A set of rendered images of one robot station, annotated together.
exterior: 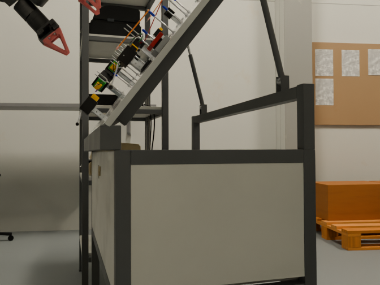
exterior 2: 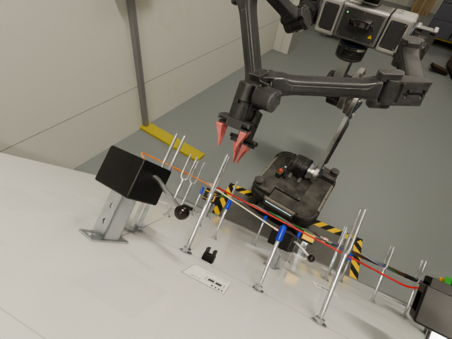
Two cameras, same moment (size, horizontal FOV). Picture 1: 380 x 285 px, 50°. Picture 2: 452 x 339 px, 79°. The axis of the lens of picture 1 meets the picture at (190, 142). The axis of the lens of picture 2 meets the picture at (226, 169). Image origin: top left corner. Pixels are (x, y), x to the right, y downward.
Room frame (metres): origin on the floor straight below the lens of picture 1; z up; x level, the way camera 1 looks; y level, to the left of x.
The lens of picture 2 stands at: (1.69, -0.23, 1.81)
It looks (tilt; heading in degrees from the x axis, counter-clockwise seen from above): 46 degrees down; 125
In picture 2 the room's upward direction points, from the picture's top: 9 degrees clockwise
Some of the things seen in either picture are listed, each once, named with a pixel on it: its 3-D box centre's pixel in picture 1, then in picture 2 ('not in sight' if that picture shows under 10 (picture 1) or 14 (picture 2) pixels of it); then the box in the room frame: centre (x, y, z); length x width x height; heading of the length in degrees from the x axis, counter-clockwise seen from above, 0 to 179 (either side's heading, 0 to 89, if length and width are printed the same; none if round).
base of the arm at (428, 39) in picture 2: not in sight; (416, 47); (1.55, 1.15, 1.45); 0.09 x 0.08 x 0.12; 7
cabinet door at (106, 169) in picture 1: (107, 210); not in sight; (1.38, 0.28, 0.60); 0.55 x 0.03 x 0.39; 16
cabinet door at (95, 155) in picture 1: (96, 194); not in sight; (1.91, 0.43, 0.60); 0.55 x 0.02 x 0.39; 16
